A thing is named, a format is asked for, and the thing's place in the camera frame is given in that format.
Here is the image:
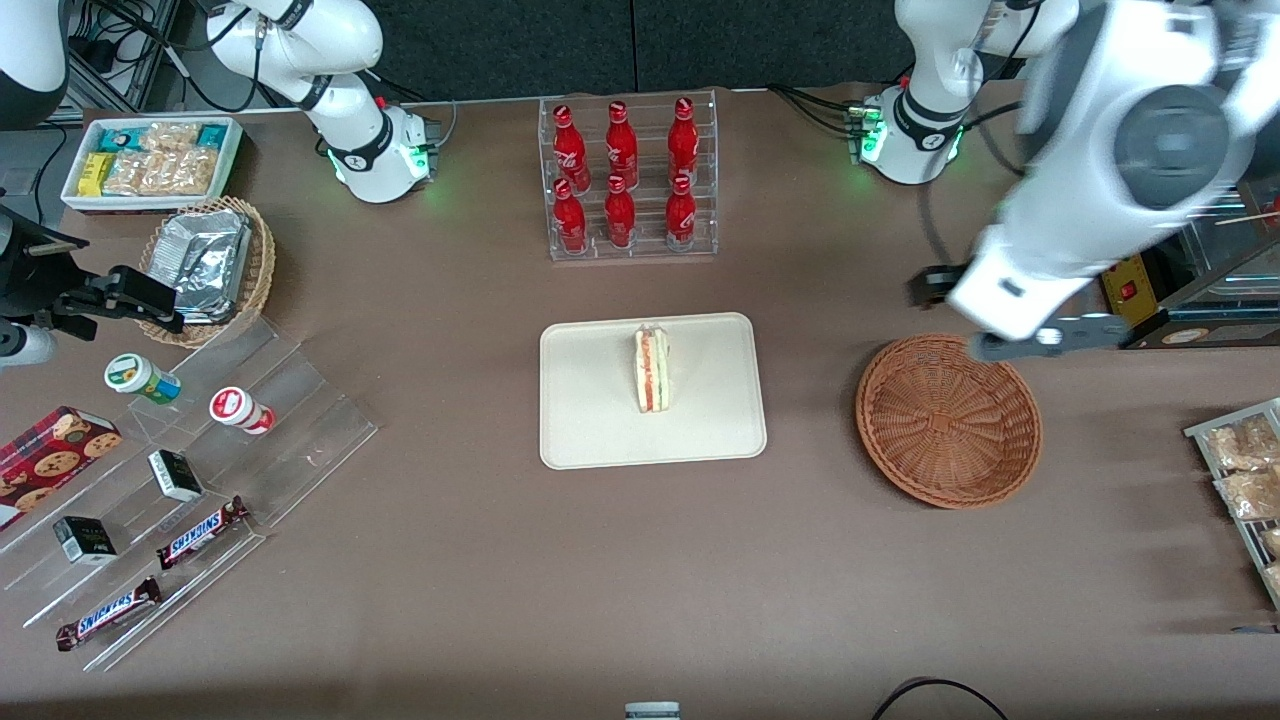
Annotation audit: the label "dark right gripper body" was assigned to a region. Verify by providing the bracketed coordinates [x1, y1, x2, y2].
[0, 205, 101, 338]

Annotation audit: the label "triangle sandwich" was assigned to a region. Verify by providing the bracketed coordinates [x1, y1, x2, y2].
[633, 323, 673, 415]

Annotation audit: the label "small tan wicker basket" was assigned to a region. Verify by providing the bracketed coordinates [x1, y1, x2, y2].
[137, 196, 277, 349]

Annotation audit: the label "large brown wicker basket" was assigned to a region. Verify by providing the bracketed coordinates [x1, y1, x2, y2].
[855, 333, 1044, 511]

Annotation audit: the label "grey metal rack tray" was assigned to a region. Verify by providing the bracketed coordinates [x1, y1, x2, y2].
[1183, 397, 1280, 613]

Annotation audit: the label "cream plastic tray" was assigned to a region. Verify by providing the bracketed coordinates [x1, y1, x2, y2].
[539, 312, 768, 471]

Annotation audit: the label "silver foil pack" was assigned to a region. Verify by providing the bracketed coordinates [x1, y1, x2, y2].
[150, 208, 253, 324]

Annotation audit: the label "green lid drink cup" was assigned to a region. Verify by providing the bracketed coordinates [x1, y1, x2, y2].
[104, 353, 183, 406]

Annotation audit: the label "white snack bin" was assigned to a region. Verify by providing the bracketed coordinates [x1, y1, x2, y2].
[60, 115, 245, 214]

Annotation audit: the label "yellow box small red button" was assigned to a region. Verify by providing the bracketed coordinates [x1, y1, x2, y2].
[1100, 255, 1166, 336]

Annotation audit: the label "clear cracker bag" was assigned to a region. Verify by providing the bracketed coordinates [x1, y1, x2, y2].
[160, 147, 221, 197]
[103, 150, 166, 197]
[140, 122, 201, 153]

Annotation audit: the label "red lid drink cup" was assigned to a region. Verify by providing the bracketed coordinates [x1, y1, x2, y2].
[209, 386, 276, 436]

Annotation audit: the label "small black box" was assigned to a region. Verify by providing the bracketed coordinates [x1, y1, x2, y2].
[148, 449, 204, 503]
[52, 516, 118, 566]

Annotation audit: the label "red cookie box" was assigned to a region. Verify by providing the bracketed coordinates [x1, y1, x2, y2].
[0, 405, 123, 531]

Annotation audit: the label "clear acrylic stepped stand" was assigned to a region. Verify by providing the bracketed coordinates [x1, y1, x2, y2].
[0, 315, 379, 673]

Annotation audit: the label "Snickers chocolate bar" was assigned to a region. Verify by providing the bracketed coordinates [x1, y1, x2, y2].
[55, 576, 163, 652]
[156, 496, 251, 571]

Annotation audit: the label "red cola bottle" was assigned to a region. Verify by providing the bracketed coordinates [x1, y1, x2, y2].
[551, 178, 589, 255]
[665, 173, 699, 252]
[606, 100, 640, 191]
[604, 175, 638, 250]
[668, 96, 700, 188]
[553, 104, 591, 193]

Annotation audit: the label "clear acrylic bottle rack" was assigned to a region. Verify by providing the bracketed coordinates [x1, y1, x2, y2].
[538, 88, 720, 263]

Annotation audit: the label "black arm base cables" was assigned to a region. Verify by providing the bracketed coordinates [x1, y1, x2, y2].
[768, 85, 863, 138]

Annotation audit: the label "aluminium frame profile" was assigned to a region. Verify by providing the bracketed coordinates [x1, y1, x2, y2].
[75, 0, 181, 111]

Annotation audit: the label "black looped table cable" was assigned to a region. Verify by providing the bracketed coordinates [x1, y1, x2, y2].
[870, 677, 1011, 720]

